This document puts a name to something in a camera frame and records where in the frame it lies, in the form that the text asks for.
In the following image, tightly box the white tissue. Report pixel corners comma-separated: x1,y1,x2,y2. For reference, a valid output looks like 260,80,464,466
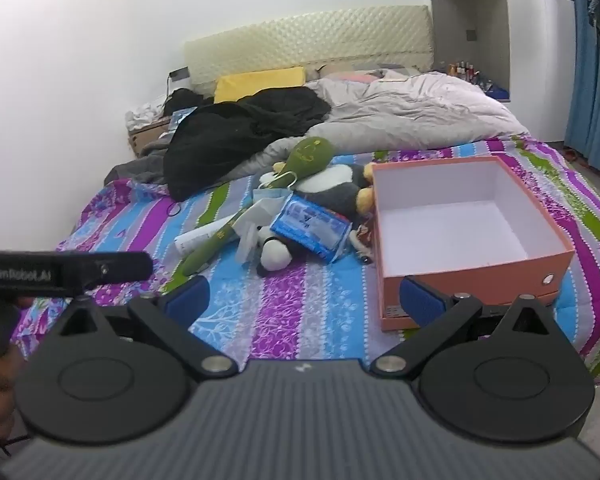
235,198,282,266

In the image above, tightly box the blue curtain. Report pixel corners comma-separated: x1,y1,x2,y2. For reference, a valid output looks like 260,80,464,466
562,0,600,182

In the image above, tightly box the colourful striped bedsheet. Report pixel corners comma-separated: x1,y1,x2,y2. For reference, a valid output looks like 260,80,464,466
10,135,600,386

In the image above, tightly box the blue face mask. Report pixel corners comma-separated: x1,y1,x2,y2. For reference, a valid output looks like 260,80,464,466
252,169,301,202

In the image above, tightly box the small panda plush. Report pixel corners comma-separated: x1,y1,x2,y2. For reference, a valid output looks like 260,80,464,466
256,225,299,277

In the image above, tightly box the grey duvet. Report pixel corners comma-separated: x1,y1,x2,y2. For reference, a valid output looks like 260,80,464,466
215,67,529,186

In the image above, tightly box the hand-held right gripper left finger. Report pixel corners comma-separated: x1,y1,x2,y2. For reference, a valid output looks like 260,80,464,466
59,275,239,380

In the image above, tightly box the grey clothing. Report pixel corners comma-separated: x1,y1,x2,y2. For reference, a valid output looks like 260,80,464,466
102,141,174,189

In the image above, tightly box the black cloth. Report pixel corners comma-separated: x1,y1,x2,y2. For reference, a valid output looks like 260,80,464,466
162,87,204,116

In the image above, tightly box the pink cardboard box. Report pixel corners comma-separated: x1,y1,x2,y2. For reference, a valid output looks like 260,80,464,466
370,156,576,333

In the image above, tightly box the white crumpled cloth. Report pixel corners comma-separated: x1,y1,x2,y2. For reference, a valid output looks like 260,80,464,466
125,94,173,131

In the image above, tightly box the pink pillow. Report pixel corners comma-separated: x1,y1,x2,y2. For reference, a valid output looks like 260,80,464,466
325,63,417,84

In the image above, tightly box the row of small bottles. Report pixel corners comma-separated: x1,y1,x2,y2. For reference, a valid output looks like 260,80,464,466
446,60,487,84

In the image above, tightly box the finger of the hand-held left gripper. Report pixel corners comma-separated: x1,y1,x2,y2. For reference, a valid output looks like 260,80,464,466
82,251,154,292

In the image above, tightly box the black clothing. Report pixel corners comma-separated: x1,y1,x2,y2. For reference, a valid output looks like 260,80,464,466
162,86,333,202

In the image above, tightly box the blue snack packet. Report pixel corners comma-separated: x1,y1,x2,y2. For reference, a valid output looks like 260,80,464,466
270,194,354,263

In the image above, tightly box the green plush massage stick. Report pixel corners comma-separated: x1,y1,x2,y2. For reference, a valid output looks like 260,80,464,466
180,136,337,277

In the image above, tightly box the grey penguin plush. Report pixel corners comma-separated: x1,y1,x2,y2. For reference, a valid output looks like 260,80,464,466
259,162,377,222

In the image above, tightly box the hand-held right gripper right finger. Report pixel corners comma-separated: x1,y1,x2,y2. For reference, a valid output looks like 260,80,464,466
370,275,554,377

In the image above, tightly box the yellow pillow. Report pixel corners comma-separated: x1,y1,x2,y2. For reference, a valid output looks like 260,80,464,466
214,66,307,105

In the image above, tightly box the brown cardboard box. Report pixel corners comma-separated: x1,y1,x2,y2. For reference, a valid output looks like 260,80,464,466
128,117,179,159

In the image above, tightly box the white tube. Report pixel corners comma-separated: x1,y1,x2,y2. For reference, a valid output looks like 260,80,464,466
174,216,242,259

